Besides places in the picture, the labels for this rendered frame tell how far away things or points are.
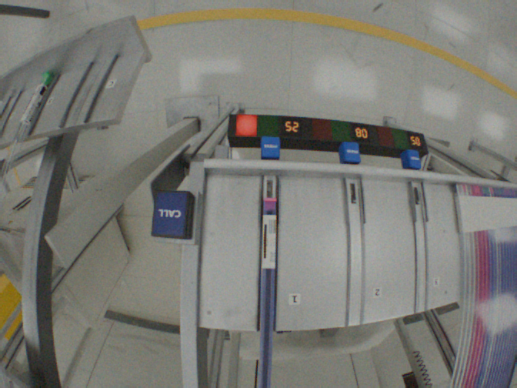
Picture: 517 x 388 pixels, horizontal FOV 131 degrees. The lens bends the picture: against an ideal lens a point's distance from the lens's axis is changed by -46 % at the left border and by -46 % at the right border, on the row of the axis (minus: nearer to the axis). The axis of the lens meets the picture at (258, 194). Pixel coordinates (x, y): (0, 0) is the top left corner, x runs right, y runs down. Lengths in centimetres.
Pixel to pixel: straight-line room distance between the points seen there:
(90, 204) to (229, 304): 27
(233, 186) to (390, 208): 21
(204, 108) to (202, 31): 34
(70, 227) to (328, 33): 104
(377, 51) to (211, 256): 105
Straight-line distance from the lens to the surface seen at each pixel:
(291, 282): 26
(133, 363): 237
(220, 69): 99
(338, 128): 34
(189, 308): 27
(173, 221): 23
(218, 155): 33
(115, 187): 45
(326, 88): 101
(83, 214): 39
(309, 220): 27
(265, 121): 32
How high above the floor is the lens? 97
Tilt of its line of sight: 61 degrees down
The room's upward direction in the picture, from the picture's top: 179 degrees counter-clockwise
